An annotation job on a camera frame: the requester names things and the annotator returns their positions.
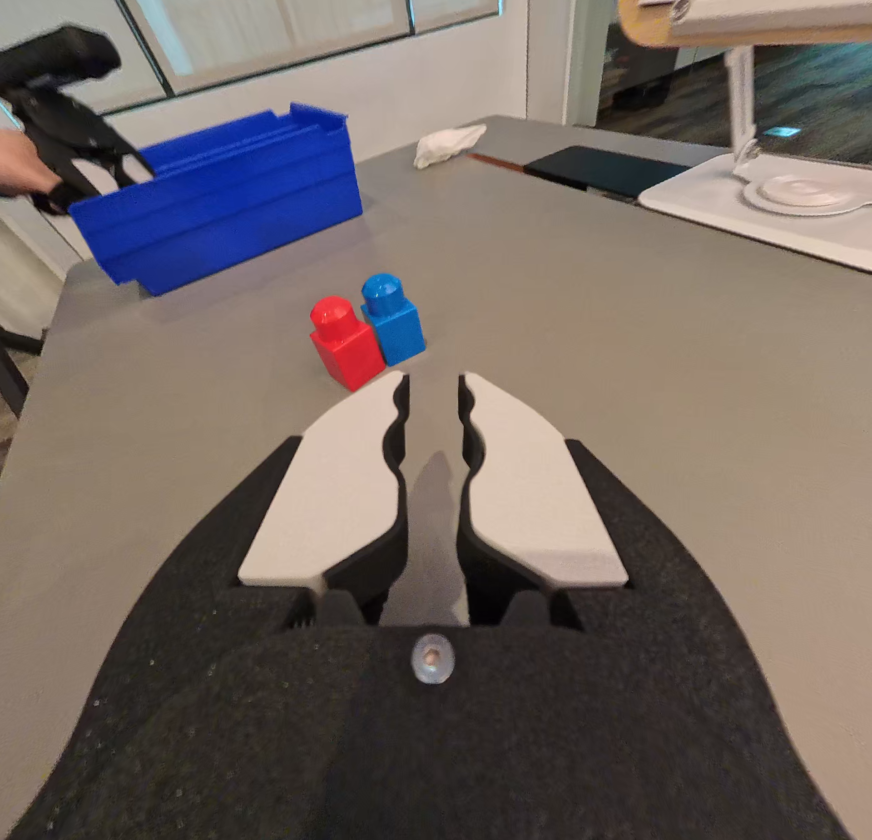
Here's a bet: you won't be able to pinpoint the dark tablet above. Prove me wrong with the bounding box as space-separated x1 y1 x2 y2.
524 145 693 200

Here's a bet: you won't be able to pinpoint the red mega block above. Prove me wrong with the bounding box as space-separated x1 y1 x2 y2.
308 297 386 393

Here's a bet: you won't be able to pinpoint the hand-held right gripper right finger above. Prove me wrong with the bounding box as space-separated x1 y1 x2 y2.
456 372 630 593

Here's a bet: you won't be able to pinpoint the blue storage bin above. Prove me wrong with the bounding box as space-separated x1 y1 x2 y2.
69 102 365 298

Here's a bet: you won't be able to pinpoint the blue mega block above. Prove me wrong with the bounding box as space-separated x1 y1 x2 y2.
360 273 427 367

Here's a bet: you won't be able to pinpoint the black metal table frame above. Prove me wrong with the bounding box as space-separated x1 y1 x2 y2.
0 325 42 418

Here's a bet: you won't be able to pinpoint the person's left hand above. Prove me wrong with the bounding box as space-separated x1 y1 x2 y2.
0 129 66 200

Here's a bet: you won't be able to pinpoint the glass window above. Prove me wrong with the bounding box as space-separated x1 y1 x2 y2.
0 0 505 116

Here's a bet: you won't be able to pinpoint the white cloth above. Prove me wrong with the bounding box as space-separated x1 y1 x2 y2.
413 124 489 170

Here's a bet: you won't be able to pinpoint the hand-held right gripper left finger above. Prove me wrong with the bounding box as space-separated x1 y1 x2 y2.
239 372 411 593

